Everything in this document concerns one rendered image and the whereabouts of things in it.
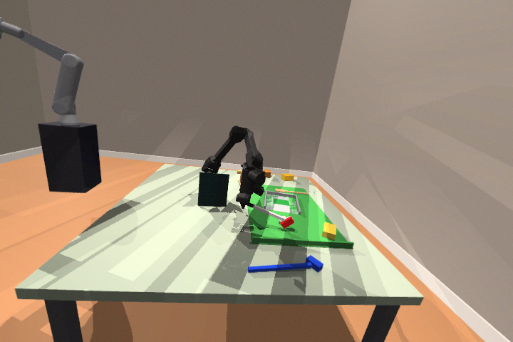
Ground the blue golf putter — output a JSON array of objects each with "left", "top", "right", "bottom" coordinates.
[{"left": 248, "top": 256, "right": 323, "bottom": 273}]

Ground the green flat mat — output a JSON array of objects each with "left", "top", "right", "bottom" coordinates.
[{"left": 248, "top": 185, "right": 347, "bottom": 242}]

